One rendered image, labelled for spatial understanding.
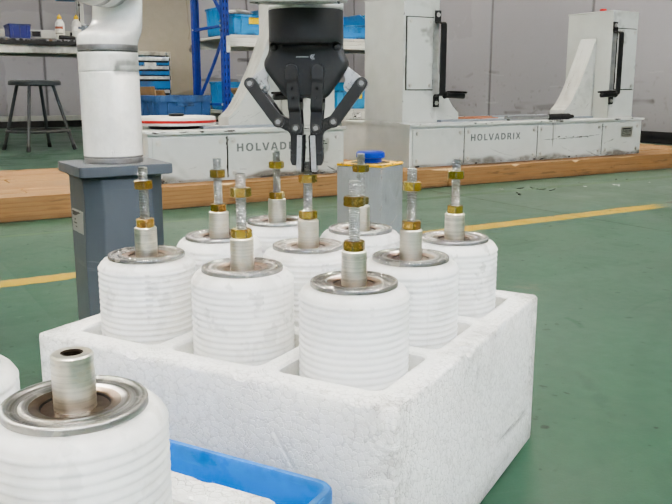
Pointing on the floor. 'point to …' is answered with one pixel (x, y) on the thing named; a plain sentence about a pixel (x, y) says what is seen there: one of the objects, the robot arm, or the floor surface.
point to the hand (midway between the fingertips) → (307, 152)
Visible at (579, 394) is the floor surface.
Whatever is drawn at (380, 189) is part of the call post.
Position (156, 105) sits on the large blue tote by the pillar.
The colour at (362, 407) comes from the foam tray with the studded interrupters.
